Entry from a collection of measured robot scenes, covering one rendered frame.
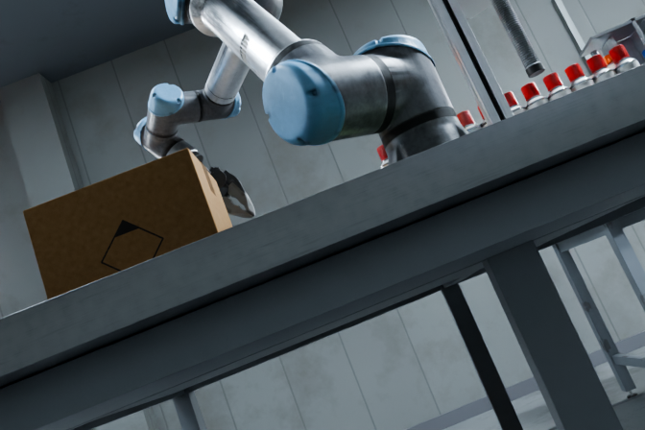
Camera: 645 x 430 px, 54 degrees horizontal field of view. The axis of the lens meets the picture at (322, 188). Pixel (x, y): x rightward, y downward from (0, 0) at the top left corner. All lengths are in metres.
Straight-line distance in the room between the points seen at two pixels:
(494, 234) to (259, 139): 3.87
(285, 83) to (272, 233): 0.42
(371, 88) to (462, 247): 0.40
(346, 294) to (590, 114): 0.23
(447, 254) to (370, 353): 3.60
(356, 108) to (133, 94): 3.87
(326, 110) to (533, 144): 0.39
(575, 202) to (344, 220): 0.19
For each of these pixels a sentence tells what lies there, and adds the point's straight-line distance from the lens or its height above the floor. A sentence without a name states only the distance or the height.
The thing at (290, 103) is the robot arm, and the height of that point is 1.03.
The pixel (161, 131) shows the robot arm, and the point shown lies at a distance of 1.52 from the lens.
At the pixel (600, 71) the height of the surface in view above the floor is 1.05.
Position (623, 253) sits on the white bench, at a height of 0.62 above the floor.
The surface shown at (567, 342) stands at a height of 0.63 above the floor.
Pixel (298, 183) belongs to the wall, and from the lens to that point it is 4.23.
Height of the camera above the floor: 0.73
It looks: 13 degrees up
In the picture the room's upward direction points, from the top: 22 degrees counter-clockwise
